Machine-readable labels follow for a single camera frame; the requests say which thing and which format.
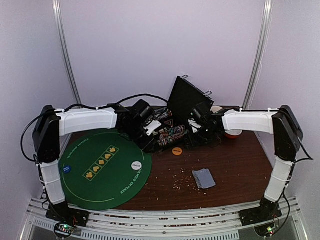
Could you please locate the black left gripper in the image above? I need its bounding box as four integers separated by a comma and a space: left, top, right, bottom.
123, 123, 159, 155

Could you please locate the black poker chip case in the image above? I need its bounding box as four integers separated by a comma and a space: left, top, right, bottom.
139, 75, 216, 153

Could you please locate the orange big blind button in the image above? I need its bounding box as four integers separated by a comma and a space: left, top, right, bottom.
172, 147, 183, 156

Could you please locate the white dealer button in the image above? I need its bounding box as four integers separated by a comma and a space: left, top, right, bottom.
131, 161, 143, 171

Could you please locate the blue small blind button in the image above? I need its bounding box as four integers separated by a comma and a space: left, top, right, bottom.
62, 165, 72, 174

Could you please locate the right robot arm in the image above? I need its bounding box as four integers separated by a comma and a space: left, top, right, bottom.
186, 104, 304, 225

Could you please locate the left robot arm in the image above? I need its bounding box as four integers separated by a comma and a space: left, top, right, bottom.
32, 100, 154, 226

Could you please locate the beige cup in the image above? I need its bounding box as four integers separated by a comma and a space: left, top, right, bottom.
210, 105, 224, 114

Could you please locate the orange white bowl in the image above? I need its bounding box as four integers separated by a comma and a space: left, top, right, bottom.
224, 130, 243, 139

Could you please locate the poker chip row right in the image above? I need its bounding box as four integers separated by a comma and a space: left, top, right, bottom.
157, 125, 187, 147

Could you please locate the black red triangle token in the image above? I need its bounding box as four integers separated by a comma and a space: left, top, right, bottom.
164, 119, 174, 128

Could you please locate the grey playing card deck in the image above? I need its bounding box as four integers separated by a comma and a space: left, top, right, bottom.
192, 168, 216, 189

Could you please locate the green round poker mat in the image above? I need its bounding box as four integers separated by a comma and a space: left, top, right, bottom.
59, 129, 152, 211

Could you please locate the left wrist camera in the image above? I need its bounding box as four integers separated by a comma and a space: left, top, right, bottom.
131, 99, 154, 125

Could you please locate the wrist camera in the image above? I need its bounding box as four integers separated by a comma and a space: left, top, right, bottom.
131, 99, 154, 125
191, 102, 212, 125

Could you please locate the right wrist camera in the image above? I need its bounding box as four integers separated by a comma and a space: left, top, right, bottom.
191, 102, 212, 125

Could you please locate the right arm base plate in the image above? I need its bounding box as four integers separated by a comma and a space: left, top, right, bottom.
239, 206, 283, 226

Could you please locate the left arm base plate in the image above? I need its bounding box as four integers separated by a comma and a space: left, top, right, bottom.
45, 208, 90, 227

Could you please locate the right aluminium post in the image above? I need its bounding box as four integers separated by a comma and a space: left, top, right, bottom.
242, 0, 273, 110

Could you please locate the aluminium post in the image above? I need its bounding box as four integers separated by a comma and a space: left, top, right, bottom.
52, 0, 82, 104
242, 0, 273, 110

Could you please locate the left aluminium post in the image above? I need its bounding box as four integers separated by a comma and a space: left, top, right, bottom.
52, 0, 82, 104

